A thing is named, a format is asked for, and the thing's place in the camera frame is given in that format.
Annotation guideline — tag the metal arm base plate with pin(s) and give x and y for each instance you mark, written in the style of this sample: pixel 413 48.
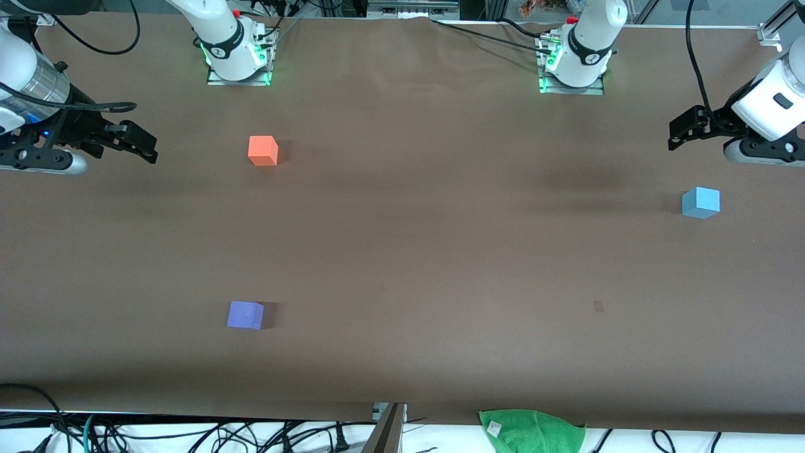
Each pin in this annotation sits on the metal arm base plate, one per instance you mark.
pixel 258 82
pixel 553 90

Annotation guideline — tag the green cloth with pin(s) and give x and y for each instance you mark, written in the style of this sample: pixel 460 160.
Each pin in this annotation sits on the green cloth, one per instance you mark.
pixel 534 434

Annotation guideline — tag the orange foam block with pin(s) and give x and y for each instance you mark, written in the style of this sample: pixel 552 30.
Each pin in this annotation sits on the orange foam block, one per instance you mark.
pixel 261 151

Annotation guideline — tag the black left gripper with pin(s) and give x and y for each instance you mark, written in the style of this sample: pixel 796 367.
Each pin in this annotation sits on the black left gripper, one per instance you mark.
pixel 716 124

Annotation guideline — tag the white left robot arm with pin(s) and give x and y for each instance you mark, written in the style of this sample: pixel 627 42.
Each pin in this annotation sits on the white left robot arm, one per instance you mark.
pixel 591 38

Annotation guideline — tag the brown table cover sheet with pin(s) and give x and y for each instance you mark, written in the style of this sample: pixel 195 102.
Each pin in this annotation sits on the brown table cover sheet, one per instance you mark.
pixel 409 251

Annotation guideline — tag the purple foam block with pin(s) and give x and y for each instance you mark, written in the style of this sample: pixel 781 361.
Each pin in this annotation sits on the purple foam block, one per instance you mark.
pixel 245 314

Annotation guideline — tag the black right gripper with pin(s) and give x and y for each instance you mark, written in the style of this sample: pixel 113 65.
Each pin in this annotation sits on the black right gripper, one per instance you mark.
pixel 80 123

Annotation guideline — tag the blue foam block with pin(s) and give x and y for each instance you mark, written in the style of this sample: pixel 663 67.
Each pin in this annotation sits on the blue foam block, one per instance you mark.
pixel 700 202

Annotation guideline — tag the aluminium corner bracket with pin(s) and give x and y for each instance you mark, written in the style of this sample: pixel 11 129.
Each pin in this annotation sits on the aluminium corner bracket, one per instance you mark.
pixel 768 34

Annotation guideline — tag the colourful toy pile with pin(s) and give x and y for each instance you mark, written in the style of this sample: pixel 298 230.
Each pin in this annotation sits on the colourful toy pile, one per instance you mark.
pixel 534 7

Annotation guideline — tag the aluminium frame rail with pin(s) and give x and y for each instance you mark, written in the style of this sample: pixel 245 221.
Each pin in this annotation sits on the aluminium frame rail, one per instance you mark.
pixel 412 9

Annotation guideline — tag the aluminium profile bar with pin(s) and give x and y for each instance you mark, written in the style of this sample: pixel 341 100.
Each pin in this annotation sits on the aluminium profile bar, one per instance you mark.
pixel 387 434

